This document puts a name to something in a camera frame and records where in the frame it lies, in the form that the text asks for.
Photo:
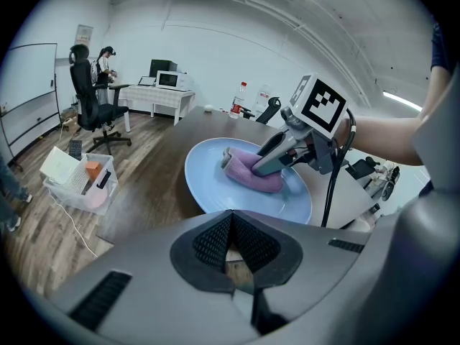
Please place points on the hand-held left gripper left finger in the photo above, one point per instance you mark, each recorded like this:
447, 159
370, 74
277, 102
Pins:
201, 264

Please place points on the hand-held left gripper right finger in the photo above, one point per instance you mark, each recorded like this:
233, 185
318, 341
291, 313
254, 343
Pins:
276, 261

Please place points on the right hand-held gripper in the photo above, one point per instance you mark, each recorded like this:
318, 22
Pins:
320, 106

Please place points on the purple cloth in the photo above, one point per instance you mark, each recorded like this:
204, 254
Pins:
240, 171

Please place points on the light blue plate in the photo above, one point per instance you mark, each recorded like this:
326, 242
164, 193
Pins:
215, 189

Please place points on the person's right forearm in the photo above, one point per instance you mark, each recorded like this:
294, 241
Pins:
384, 138

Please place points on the white table with checked cloth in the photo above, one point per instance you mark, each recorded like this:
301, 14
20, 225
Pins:
158, 97

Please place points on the black chair with armrests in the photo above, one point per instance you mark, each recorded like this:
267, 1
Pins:
267, 111

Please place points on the clear bottle with red label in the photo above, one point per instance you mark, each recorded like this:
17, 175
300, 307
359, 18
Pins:
238, 101

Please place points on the small white round object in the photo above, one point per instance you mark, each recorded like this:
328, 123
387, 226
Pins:
207, 108

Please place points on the black and white chair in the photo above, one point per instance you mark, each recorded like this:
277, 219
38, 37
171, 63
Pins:
364, 173

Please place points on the clear plastic storage bin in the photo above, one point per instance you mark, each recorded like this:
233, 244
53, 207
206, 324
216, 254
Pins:
102, 198

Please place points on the white microwave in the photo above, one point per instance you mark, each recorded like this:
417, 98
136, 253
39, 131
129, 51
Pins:
172, 80

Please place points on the ceiling light strip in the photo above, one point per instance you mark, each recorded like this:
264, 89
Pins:
402, 100

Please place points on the black computer monitor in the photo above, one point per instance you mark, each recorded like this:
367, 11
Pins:
161, 67

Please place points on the orange box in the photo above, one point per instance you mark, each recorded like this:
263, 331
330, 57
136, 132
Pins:
93, 170

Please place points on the white laptop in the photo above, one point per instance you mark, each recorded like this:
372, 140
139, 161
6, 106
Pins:
146, 81

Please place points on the white perforated box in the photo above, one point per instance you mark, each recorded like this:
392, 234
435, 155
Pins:
63, 169

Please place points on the black keyboard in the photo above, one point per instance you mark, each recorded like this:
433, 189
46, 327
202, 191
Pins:
75, 149

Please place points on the black office chair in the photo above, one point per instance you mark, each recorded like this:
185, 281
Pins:
88, 102

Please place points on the person's dark blue shirt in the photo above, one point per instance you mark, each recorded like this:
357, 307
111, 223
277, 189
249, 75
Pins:
439, 49

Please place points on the whiteboard on stand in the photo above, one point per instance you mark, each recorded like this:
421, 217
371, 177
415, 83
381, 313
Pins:
28, 88

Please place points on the wall poster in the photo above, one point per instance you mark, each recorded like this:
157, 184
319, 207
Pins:
84, 34

